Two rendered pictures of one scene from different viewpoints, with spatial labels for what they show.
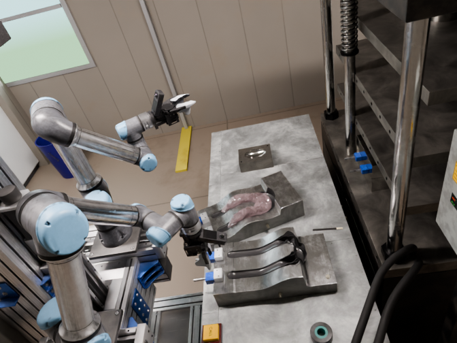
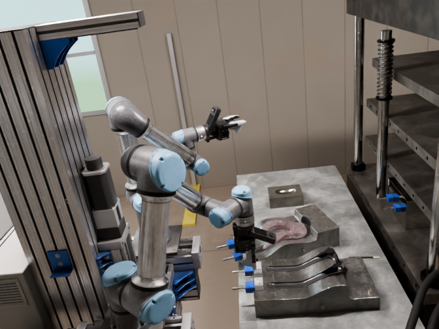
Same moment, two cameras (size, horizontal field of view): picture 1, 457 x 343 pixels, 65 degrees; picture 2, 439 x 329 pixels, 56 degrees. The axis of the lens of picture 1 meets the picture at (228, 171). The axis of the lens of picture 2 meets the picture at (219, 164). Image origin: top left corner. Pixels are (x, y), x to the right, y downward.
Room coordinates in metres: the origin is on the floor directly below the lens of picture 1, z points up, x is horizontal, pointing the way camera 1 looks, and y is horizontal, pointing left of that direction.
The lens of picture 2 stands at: (-0.41, 0.37, 2.08)
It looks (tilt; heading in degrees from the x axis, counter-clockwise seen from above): 24 degrees down; 355
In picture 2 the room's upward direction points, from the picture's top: 8 degrees counter-clockwise
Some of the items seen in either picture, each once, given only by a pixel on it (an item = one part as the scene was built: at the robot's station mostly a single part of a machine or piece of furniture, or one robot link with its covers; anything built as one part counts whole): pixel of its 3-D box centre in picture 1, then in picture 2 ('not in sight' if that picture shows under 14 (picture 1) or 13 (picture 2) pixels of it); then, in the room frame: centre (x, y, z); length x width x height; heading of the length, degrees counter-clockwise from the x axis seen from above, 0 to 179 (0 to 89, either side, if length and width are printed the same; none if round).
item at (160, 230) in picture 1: (161, 228); (221, 212); (0.90, 0.28, 1.31); 0.11 x 0.11 x 0.08; 41
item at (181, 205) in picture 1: (183, 211); (242, 201); (0.95, 0.19, 1.31); 0.09 x 0.08 x 0.11; 131
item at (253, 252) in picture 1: (265, 254); (306, 268); (0.97, -0.05, 0.92); 0.35 x 0.16 x 0.09; 80
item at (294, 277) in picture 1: (271, 263); (311, 279); (0.95, -0.07, 0.87); 0.50 x 0.26 x 0.14; 80
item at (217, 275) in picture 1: (208, 278); (247, 287); (0.95, 0.21, 0.89); 0.13 x 0.05 x 0.05; 80
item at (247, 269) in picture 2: (209, 257); (247, 270); (1.06, 0.19, 0.89); 0.13 x 0.05 x 0.05; 80
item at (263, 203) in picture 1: (246, 205); (281, 229); (1.31, -0.04, 0.90); 0.26 x 0.18 x 0.08; 97
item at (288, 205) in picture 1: (247, 209); (282, 235); (1.32, -0.04, 0.85); 0.50 x 0.26 x 0.11; 97
